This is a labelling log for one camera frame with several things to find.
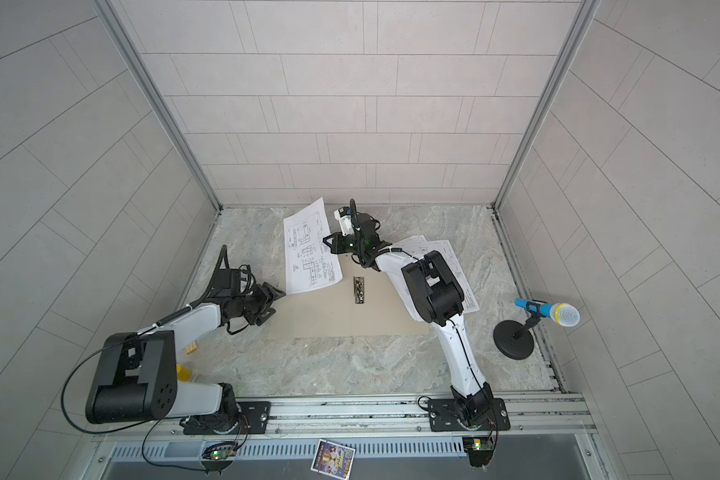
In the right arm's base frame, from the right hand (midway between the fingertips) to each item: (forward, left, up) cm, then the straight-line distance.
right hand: (324, 240), depth 96 cm
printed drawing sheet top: (-5, +5, -5) cm, 9 cm away
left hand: (-16, +11, -5) cm, 20 cm away
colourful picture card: (-56, -4, -8) cm, 57 cm away
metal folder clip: (-14, -11, -8) cm, 19 cm away
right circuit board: (-57, -37, -11) cm, 68 cm away
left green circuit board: (-54, +21, -6) cm, 58 cm away
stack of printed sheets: (+2, -32, -9) cm, 33 cm away
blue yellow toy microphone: (-36, -55, +14) cm, 67 cm away
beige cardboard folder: (-19, -11, -9) cm, 24 cm away
